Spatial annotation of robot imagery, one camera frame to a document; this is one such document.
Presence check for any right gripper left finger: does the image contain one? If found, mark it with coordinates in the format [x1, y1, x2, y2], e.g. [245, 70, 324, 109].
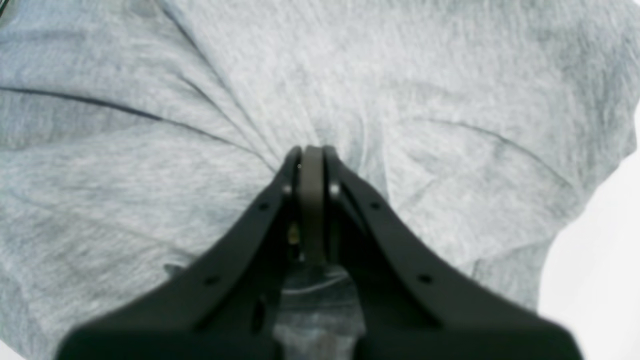
[55, 146, 313, 360]

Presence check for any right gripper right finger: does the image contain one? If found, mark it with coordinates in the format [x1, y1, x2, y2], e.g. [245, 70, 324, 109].
[314, 146, 583, 360]

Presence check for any grey T-shirt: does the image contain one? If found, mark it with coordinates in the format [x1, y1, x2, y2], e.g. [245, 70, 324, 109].
[1, 0, 639, 360]

